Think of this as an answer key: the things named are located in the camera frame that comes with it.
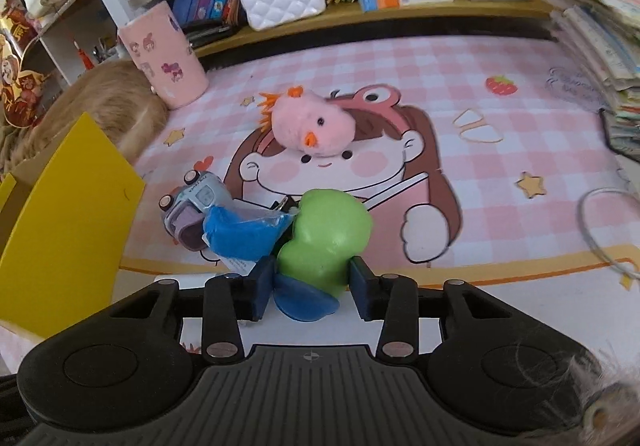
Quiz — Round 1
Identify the pink checkered table mat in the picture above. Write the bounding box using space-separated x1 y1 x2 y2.
126 36 639 360

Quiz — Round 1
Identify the yellow cardboard box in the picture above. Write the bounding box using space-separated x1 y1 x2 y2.
1 114 144 339

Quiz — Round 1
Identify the white cable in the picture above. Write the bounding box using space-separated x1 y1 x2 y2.
577 186 640 282

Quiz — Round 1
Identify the stack of magazines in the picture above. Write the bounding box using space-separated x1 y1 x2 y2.
543 0 639 161

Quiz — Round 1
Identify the white storage shelf unit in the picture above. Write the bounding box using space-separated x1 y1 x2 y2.
29 0 137 88

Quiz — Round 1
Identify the pink sticker cup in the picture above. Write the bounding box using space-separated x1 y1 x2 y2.
118 2 208 110

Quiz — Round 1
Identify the black binder clip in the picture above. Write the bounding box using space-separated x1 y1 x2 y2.
269 196 299 216

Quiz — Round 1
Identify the blue fluffy pompom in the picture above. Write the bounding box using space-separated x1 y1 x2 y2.
203 203 295 262

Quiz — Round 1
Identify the orange white cat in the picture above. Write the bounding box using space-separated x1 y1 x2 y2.
1 59 169 175

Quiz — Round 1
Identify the grey purple toy car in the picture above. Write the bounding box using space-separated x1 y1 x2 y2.
158 169 232 252

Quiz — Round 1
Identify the green blue tumbler toy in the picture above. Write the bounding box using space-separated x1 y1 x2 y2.
273 189 373 322

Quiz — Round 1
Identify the red gold fortune god decoration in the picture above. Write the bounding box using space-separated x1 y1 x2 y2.
1 0 48 128

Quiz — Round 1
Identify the pink plush chick toy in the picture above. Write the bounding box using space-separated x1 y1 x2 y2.
258 85 356 157

